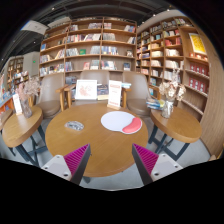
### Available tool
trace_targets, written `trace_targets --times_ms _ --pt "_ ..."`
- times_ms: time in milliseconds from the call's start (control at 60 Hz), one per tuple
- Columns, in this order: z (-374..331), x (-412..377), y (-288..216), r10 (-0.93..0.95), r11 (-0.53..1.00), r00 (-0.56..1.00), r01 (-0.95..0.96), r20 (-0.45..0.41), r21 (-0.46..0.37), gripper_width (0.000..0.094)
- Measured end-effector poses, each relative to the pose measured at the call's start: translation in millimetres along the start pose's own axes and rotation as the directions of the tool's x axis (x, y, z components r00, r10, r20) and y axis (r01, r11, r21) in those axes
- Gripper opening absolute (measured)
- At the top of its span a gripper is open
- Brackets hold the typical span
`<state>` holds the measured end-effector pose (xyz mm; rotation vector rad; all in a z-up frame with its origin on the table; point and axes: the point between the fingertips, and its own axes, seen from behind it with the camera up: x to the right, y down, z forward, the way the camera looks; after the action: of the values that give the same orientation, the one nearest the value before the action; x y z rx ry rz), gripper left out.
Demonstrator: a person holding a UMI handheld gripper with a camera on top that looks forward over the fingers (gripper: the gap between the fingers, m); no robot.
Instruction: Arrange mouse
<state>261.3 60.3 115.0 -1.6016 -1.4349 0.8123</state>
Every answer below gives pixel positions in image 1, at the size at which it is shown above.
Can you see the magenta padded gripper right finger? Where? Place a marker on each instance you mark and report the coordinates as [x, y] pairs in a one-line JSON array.
[[152, 166]]

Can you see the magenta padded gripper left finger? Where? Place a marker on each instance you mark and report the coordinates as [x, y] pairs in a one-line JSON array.
[[70, 167]]

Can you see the white mouse pad red rest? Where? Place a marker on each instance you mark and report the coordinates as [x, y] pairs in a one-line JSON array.
[[120, 121]]

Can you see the round wooden right side table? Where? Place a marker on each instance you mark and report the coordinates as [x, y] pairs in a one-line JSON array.
[[180, 126]]

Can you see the round wooden table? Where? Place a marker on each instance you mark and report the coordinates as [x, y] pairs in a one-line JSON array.
[[111, 151], [18, 129], [180, 126]]

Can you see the round wooden centre table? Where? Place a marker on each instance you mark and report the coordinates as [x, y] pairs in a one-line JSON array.
[[111, 151]]

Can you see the stack of books right table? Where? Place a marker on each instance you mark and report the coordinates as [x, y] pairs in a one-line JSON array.
[[155, 104]]

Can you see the round wooden left side table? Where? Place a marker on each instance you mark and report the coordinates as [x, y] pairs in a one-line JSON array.
[[18, 129]]

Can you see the beige leather left armchair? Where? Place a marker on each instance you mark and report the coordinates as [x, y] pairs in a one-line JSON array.
[[51, 98]]

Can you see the beige leather right armchair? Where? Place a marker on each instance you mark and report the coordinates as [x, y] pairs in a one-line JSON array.
[[137, 97]]

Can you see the white framed picture card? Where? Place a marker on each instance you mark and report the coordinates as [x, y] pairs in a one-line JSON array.
[[86, 90]]

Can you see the white sign on left table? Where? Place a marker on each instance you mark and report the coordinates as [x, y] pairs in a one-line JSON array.
[[17, 104]]

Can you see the glass vase dried flowers right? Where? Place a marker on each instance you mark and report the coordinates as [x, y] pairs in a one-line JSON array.
[[172, 91]]

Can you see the dark book on chair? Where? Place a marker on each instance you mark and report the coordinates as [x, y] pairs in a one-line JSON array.
[[102, 92]]

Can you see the white red standing sign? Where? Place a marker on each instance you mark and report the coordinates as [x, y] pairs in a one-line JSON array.
[[114, 94]]

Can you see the vase dried flowers left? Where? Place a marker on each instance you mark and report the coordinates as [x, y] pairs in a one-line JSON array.
[[25, 91]]

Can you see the far left wooden bookshelf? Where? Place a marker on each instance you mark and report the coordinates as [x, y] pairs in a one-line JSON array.
[[15, 72]]

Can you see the large wooden back bookshelf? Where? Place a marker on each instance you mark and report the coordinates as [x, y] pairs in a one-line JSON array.
[[92, 43]]

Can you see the yellow poster on shelf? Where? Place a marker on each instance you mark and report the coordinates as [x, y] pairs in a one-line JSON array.
[[197, 44]]

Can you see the wooden right wall bookshelf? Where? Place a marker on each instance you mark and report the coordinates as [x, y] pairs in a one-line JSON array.
[[163, 44]]

